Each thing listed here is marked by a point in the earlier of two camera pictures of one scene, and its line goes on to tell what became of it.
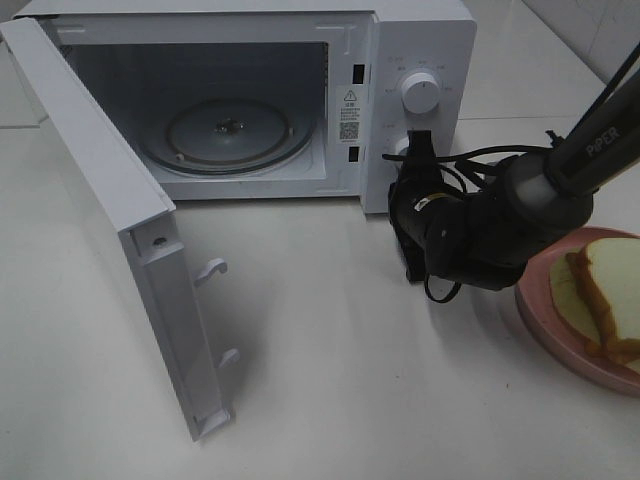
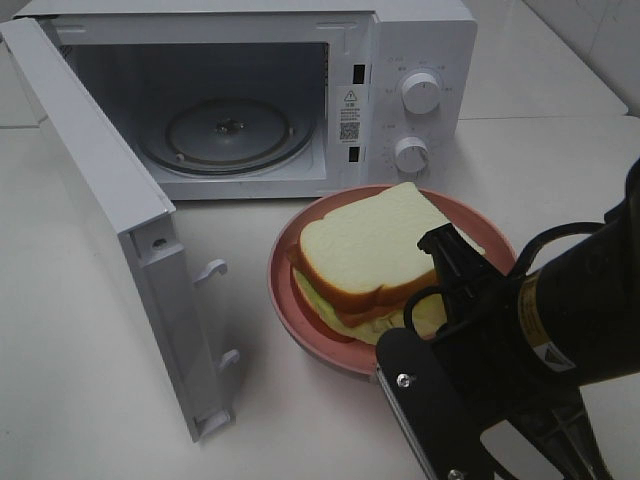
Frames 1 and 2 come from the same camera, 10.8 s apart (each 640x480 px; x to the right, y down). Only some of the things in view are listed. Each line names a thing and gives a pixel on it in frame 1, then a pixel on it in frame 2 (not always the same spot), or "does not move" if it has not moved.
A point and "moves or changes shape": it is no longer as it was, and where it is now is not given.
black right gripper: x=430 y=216 -> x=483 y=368
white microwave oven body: x=276 y=100 does not move
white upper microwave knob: x=420 y=92 does not move
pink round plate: x=537 y=305 moves or changes shape
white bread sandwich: x=596 y=289 moves or changes shape
